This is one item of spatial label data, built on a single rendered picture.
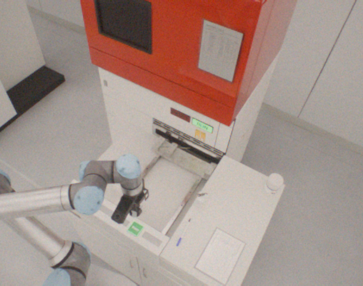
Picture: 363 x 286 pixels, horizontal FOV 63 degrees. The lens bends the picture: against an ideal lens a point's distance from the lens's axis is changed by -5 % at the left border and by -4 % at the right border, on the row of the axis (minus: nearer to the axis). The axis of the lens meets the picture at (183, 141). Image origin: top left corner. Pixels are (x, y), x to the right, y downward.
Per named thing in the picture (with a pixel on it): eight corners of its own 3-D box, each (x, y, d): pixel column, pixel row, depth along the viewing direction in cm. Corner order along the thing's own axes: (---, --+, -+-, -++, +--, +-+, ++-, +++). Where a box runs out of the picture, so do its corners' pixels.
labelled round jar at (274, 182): (266, 180, 151) (271, 170, 144) (279, 187, 149) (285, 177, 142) (261, 191, 147) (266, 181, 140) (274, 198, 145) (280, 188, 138)
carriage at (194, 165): (159, 142, 177) (159, 138, 174) (215, 170, 167) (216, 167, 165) (151, 151, 172) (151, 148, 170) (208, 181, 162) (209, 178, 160)
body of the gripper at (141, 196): (149, 198, 117) (149, 182, 107) (136, 215, 112) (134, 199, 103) (133, 188, 119) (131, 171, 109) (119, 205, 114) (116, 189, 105)
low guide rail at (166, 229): (206, 167, 172) (207, 163, 169) (209, 168, 171) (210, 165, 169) (157, 240, 144) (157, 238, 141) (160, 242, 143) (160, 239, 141)
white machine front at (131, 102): (108, 108, 195) (99, 57, 163) (222, 166, 173) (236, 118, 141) (105, 111, 193) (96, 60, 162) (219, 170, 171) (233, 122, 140)
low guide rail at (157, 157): (165, 146, 179) (165, 142, 177) (168, 147, 179) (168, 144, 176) (112, 212, 151) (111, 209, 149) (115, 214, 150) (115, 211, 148)
